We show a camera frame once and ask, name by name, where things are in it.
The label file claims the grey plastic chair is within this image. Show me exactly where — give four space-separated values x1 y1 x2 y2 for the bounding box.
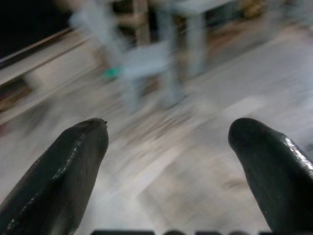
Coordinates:
69 0 189 115

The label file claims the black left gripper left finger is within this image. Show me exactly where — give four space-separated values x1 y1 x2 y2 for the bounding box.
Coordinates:
0 117 110 235

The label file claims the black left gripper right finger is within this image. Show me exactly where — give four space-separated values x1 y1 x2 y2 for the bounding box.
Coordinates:
228 117 313 235

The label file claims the grey table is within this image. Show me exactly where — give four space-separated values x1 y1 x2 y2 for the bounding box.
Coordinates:
168 0 239 78

